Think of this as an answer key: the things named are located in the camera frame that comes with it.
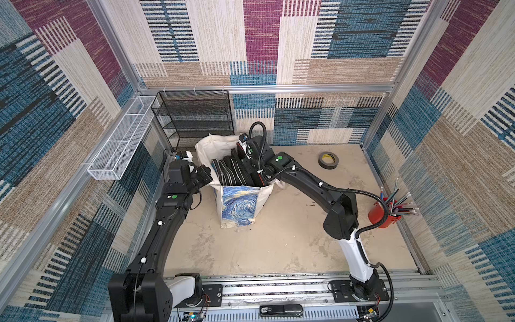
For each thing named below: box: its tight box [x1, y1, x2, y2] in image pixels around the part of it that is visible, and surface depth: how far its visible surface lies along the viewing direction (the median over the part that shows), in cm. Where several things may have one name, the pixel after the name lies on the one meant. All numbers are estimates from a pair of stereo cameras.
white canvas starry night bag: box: [194, 134, 286, 229], surface depth 83 cm
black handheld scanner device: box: [258, 303, 304, 317], surface depth 69 cm
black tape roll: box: [317, 150, 340, 170], surface depth 117 cm
